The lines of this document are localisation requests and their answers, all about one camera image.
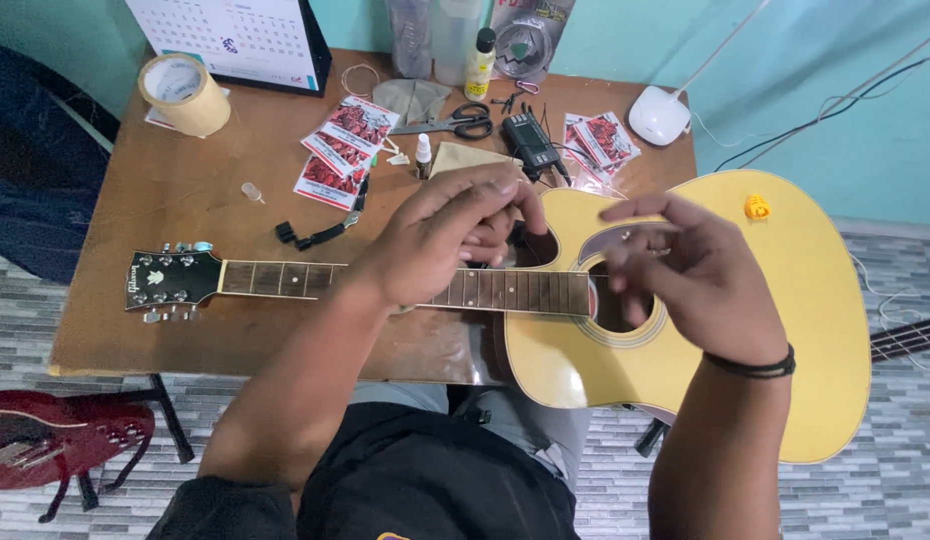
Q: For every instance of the person's right hand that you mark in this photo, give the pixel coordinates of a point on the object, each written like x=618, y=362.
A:
x=712, y=285

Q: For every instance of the person's left hand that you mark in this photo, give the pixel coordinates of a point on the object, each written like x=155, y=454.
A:
x=427, y=240

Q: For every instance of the person's right fingers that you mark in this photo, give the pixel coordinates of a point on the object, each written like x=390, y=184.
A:
x=641, y=259

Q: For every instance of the person's left fingers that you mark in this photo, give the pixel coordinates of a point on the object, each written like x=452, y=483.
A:
x=502, y=196

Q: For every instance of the beige polishing cloth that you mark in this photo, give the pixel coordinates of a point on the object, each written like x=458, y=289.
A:
x=465, y=157

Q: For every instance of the black electronic tuner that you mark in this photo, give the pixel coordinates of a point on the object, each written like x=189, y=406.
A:
x=529, y=142

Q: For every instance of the small white dropper bottle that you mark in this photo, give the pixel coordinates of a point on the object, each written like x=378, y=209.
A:
x=423, y=156

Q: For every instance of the small black pliers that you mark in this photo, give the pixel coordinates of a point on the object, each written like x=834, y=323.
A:
x=514, y=97

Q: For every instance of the white bridge pins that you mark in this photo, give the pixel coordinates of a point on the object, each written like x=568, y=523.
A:
x=397, y=157

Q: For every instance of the small yellow plastic winder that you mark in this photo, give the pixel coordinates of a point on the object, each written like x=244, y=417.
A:
x=757, y=207

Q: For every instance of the yellow bottle black cap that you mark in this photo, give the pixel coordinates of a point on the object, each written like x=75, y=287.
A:
x=479, y=71

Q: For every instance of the grey folded cloth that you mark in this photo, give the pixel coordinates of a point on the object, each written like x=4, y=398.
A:
x=412, y=99

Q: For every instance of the white desk lamp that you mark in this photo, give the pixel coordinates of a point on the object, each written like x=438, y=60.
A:
x=658, y=116

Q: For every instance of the black wristband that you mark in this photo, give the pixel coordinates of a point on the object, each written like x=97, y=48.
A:
x=757, y=368

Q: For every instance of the clear white plastic bottle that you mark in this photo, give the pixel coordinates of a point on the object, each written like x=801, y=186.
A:
x=456, y=41

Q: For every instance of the yellow acoustic guitar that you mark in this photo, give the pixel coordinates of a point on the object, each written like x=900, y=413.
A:
x=795, y=315

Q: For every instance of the clear grey plastic bottle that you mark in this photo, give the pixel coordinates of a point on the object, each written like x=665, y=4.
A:
x=411, y=37

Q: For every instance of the small clear plastic cap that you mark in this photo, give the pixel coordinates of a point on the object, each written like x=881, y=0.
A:
x=251, y=192

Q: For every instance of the bass guitar neck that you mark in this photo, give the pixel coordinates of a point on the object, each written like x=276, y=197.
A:
x=911, y=337

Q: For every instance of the white desk calendar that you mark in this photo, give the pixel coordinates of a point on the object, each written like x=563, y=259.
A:
x=240, y=41

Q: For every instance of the beige packing tape roll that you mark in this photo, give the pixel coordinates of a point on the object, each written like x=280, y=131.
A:
x=199, y=109

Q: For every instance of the black table leg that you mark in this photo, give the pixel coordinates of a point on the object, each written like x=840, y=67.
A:
x=172, y=420

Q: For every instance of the dark blue fabric bag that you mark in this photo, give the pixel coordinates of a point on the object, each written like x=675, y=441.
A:
x=37, y=172

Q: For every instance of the red electric guitar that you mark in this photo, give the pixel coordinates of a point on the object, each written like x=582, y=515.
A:
x=60, y=439

